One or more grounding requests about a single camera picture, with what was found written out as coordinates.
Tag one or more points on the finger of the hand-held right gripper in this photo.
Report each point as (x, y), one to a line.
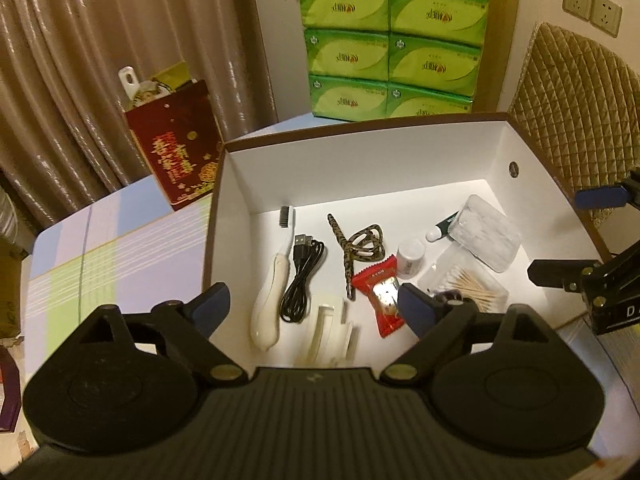
(560, 272)
(600, 197)

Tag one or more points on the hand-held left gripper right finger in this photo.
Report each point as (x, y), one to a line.
(415, 310)

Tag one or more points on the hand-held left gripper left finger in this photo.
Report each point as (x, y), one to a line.
(212, 305)

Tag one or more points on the dark purple scrunchie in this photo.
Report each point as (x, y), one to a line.
(440, 294)

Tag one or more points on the white pill bottle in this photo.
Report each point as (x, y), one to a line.
(411, 257)

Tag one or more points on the white electric toothbrush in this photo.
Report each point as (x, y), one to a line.
(265, 310)

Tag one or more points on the red snack packet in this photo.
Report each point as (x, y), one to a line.
(375, 272)

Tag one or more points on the bag of cotton swabs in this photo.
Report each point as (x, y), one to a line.
(475, 285)

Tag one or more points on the clear floss pick box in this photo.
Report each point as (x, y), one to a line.
(485, 235)

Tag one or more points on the leopard print hairband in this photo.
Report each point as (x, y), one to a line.
(345, 255)

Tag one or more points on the dark green tube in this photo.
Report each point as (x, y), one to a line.
(445, 225)

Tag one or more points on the cream plastic clip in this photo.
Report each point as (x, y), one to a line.
(325, 330)

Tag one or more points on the brown cardboard box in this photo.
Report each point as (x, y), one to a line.
(350, 180)

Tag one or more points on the chair with quilted cover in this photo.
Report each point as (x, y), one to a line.
(575, 110)

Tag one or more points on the red gift bag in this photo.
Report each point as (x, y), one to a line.
(175, 160)

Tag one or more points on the stack of green tissue packs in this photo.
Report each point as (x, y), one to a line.
(390, 50)

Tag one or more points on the beige shiny curtain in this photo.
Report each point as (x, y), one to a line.
(100, 60)

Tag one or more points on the wall socket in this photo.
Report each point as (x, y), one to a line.
(578, 0)
(606, 16)

